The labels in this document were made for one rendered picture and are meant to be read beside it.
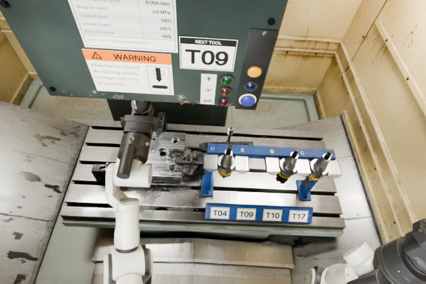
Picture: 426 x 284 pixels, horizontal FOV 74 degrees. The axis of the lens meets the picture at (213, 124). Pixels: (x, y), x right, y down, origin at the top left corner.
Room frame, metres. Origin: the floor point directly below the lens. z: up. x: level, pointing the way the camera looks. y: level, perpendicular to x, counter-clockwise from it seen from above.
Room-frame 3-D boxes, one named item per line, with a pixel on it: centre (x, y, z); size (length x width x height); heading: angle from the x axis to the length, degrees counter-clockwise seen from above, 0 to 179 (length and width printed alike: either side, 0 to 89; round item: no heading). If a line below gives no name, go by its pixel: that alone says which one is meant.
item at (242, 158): (0.50, -0.12, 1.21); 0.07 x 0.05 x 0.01; 4
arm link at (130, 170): (0.38, 0.22, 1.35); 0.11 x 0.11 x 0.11; 4
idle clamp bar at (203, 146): (0.73, -0.08, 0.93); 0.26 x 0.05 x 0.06; 99
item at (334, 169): (0.52, -0.45, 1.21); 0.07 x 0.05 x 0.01; 4
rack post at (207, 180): (0.55, 0.00, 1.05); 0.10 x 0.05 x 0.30; 4
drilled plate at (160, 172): (0.64, 0.26, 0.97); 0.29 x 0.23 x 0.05; 94
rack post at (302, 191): (0.57, -0.44, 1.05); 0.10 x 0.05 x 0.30; 4
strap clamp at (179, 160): (0.61, 0.08, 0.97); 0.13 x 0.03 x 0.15; 94
